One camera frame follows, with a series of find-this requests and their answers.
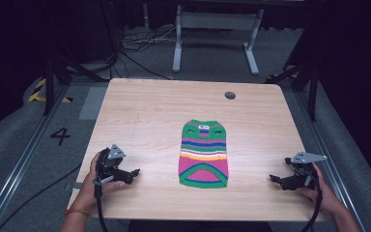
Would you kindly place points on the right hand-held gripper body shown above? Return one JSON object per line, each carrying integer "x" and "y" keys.
{"x": 302, "y": 174}

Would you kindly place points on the person's right hand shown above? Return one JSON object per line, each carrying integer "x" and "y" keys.
{"x": 325, "y": 196}

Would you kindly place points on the person's left hand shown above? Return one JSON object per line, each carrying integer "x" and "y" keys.
{"x": 88, "y": 193}

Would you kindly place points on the metal floor rail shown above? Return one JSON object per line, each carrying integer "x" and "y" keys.
{"x": 16, "y": 167}
{"x": 331, "y": 161}

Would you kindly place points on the striped knitted pet sweater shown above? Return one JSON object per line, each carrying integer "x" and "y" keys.
{"x": 203, "y": 154}

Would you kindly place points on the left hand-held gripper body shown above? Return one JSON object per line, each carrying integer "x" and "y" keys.
{"x": 109, "y": 169}

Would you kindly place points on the grey floor plate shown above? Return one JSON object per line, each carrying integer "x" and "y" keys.
{"x": 92, "y": 103}

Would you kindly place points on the black metal stand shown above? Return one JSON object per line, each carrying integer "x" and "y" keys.
{"x": 302, "y": 77}
{"x": 59, "y": 74}

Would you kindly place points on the white metal desk frame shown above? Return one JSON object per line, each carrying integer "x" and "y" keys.
{"x": 217, "y": 22}

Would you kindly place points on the yellow black hazard tape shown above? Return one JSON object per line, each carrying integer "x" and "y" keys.
{"x": 40, "y": 93}

